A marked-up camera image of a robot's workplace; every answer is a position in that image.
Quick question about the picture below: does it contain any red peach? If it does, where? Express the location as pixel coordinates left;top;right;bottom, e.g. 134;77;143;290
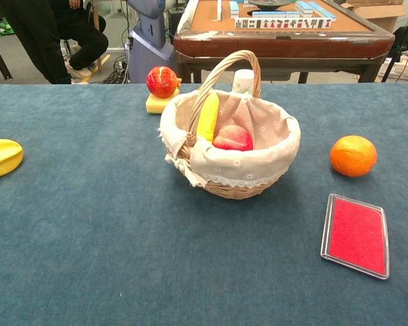
212;124;254;152

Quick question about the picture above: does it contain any brown mahjong table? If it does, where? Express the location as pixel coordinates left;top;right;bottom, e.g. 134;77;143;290
173;0;396;85

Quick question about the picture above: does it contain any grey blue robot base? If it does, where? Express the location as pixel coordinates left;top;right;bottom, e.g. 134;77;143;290
125;0;178;84

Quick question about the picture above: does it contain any wicker basket with cloth liner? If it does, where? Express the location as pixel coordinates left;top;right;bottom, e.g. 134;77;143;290
158;50;302;200

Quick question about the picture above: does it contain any white plastic crate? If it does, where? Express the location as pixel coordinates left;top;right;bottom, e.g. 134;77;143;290
374;54;408;84

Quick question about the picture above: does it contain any yellow starfruit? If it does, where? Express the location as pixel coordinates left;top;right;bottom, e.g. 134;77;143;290
0;138;24;180

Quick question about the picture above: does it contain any black tripod leg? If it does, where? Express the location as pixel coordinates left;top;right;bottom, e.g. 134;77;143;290
380;0;408;84

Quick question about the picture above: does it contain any yellow sponge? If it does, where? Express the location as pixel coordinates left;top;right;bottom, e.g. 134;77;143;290
145;77;183;115

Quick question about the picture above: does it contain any cardboard box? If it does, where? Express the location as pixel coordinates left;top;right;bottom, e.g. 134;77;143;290
339;0;408;34

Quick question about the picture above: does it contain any blue table cloth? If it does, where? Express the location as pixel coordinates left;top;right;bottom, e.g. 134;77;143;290
0;83;408;326

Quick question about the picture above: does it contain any dark round dish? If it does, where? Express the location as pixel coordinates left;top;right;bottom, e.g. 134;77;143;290
248;0;297;11

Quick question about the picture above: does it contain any red pomegranate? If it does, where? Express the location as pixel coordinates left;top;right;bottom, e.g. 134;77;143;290
146;65;179;99

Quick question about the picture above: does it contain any orange fruit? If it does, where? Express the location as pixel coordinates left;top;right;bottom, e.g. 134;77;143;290
329;134;378;178

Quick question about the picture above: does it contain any person in black clothes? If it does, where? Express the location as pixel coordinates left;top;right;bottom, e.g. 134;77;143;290
0;0;109;85

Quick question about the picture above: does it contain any row of mahjong tiles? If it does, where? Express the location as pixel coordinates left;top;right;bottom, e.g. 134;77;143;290
234;17;333;30

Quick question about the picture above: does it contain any red ink pad clear case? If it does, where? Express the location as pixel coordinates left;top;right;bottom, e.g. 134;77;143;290
320;193;391;280

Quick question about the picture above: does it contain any yellow banana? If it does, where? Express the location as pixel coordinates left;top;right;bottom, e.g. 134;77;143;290
196;92;220;143

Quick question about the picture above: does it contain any white paper cup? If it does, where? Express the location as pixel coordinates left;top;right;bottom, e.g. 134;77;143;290
231;69;256;95

